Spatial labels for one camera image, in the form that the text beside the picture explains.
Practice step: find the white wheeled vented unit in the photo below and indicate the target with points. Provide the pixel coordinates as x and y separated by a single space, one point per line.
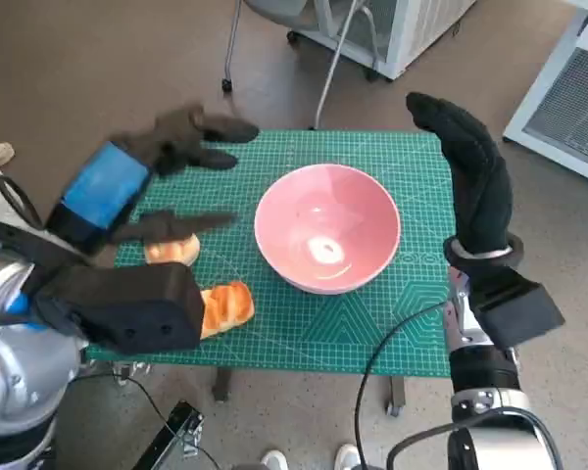
421 29

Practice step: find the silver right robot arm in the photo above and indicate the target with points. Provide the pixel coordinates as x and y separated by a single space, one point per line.
480 367

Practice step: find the pink bowl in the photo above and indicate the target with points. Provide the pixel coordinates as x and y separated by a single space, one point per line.
323 220

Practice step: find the round toy bread roll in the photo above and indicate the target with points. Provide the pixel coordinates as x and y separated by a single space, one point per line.
171 252

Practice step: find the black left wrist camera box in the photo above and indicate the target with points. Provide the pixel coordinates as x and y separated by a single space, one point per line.
127 308

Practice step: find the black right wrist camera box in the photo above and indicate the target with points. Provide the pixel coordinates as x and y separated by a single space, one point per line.
519 308

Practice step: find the black metal stand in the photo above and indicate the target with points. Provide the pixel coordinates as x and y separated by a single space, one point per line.
176 426

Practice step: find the braided toy bread loaf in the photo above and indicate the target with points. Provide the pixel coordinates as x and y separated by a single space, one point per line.
230 308

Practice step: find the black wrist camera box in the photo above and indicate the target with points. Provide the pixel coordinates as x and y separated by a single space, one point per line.
519 308
127 308

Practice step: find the white cabinet with vent grille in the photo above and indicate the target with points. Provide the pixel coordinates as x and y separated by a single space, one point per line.
568 108

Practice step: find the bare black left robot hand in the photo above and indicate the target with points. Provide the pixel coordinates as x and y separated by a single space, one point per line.
103 186

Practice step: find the green cutting mat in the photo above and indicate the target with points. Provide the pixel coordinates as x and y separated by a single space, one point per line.
299 333

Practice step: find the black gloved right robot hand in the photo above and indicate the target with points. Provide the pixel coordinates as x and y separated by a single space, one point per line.
480 186

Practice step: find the person's white shoe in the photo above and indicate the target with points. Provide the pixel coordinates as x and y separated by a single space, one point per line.
348 457
274 460

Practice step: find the dark metal table leg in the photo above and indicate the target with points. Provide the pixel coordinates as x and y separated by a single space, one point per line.
397 391
222 384

